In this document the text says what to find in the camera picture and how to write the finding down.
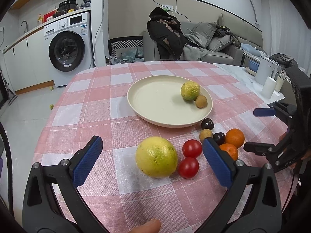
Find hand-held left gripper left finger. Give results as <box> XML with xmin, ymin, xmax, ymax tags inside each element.
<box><xmin>22</xmin><ymin>135</ymin><xmax>108</xmax><ymax>233</ymax></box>

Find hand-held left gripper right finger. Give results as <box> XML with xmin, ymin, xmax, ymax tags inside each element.
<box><xmin>202</xmin><ymin>137</ymin><xmax>283</xmax><ymax>233</ymax></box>

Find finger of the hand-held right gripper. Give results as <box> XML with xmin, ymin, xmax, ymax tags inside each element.
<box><xmin>243</xmin><ymin>130</ymin><xmax>295</xmax><ymax>174</ymax></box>
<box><xmin>253</xmin><ymin>101</ymin><xmax>295</xmax><ymax>125</ymax></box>

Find orange tangerine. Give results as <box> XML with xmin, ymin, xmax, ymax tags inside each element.
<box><xmin>225</xmin><ymin>128</ymin><xmax>245</xmax><ymax>149</ymax></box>
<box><xmin>219</xmin><ymin>143</ymin><xmax>239</xmax><ymax>161</ymax></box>

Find dark purple plum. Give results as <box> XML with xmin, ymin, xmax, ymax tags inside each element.
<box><xmin>201</xmin><ymin>118</ymin><xmax>214</xmax><ymax>131</ymax></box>
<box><xmin>213</xmin><ymin>132</ymin><xmax>226</xmax><ymax>145</ymax></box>

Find red cherry tomato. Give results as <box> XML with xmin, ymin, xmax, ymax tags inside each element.
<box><xmin>178</xmin><ymin>157</ymin><xmax>200</xmax><ymax>179</ymax></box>
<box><xmin>182</xmin><ymin>139</ymin><xmax>203</xmax><ymax>158</ymax></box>

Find brown longan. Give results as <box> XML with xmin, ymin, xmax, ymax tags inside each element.
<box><xmin>195</xmin><ymin>95</ymin><xmax>208</xmax><ymax>108</ymax></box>
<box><xmin>199</xmin><ymin>129</ymin><xmax>213</xmax><ymax>143</ymax></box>

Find pale yellow guava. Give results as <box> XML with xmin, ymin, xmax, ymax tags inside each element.
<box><xmin>135</xmin><ymin>136</ymin><xmax>178</xmax><ymax>178</ymax></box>

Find cream round plate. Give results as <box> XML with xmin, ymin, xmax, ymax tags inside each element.
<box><xmin>127</xmin><ymin>75</ymin><xmax>213</xmax><ymax>128</ymax></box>

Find person's left hand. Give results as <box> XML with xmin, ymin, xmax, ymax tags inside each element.
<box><xmin>131</xmin><ymin>219</ymin><xmax>161</xmax><ymax>233</ymax></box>

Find white cup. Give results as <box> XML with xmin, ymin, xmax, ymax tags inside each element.
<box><xmin>274</xmin><ymin>74</ymin><xmax>285</xmax><ymax>92</ymax></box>
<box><xmin>261</xmin><ymin>76</ymin><xmax>278</xmax><ymax>99</ymax></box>

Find white kettle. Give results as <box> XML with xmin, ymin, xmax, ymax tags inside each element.
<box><xmin>255</xmin><ymin>55</ymin><xmax>279</xmax><ymax>86</ymax></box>

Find pink plaid tablecloth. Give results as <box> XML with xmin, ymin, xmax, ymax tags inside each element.
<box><xmin>31</xmin><ymin>60</ymin><xmax>300</xmax><ymax>233</ymax></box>

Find dark puffy coat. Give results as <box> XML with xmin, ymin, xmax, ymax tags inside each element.
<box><xmin>268</xmin><ymin>53</ymin><xmax>298</xmax><ymax>69</ymax></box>

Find grey sofa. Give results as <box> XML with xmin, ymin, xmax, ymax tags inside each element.
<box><xmin>142</xmin><ymin>16</ymin><xmax>263</xmax><ymax>67</ymax></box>

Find green-yellow guava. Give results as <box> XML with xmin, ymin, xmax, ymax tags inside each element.
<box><xmin>180</xmin><ymin>81</ymin><xmax>201</xmax><ymax>102</ymax></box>

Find grey cushion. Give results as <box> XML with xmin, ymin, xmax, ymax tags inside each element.
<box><xmin>191</xmin><ymin>22</ymin><xmax>217</xmax><ymax>47</ymax></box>
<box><xmin>207</xmin><ymin>35</ymin><xmax>235</xmax><ymax>53</ymax></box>

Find dark clothes pile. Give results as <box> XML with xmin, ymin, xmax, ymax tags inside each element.
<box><xmin>215</xmin><ymin>25</ymin><xmax>241</xmax><ymax>48</ymax></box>

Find grey blanket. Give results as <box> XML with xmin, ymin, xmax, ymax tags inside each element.
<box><xmin>183</xmin><ymin>33</ymin><xmax>209</xmax><ymax>62</ymax></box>

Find white washing machine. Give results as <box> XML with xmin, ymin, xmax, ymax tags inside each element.
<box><xmin>44</xmin><ymin>12</ymin><xmax>94</xmax><ymax>88</ymax></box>

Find teal plastic bags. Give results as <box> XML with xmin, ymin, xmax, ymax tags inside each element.
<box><xmin>109</xmin><ymin>47</ymin><xmax>144</xmax><ymax>65</ymax></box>

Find white counter cabinet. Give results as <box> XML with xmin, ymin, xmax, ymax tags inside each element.
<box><xmin>0</xmin><ymin>26</ymin><xmax>56</xmax><ymax>95</ymax></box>

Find black patterned chair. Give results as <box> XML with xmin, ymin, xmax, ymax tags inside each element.
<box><xmin>107</xmin><ymin>36</ymin><xmax>144</xmax><ymax>65</ymax></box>

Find black jacket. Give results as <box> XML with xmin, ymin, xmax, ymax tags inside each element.
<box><xmin>147</xmin><ymin>7</ymin><xmax>188</xmax><ymax>60</ymax></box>

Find red box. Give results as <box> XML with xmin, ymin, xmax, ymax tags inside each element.
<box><xmin>43</xmin><ymin>11</ymin><xmax>58</xmax><ymax>23</ymax></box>

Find black rice cooker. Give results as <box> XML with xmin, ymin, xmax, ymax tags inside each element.
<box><xmin>59</xmin><ymin>1</ymin><xmax>79</xmax><ymax>14</ymax></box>

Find black cable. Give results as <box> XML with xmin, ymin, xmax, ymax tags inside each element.
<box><xmin>0</xmin><ymin>123</ymin><xmax>13</xmax><ymax>215</ymax></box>

